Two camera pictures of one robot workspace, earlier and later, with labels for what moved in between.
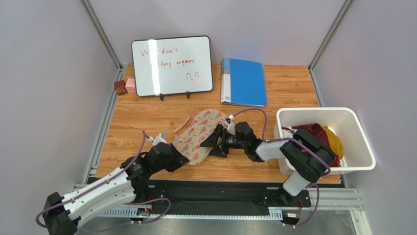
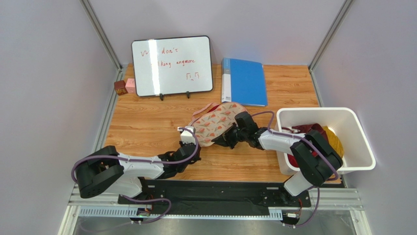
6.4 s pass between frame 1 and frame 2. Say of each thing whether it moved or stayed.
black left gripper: moved
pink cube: stayed
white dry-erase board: stayed
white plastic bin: stayed
